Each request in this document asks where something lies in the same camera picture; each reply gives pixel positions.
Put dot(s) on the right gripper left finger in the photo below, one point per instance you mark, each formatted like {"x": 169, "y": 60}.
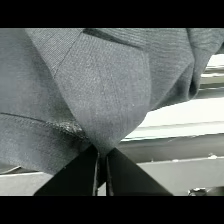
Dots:
{"x": 73, "y": 178}

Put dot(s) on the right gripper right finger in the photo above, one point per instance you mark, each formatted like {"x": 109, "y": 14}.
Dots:
{"x": 133, "y": 180}

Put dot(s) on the grey garment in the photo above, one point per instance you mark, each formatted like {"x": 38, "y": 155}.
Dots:
{"x": 100, "y": 86}

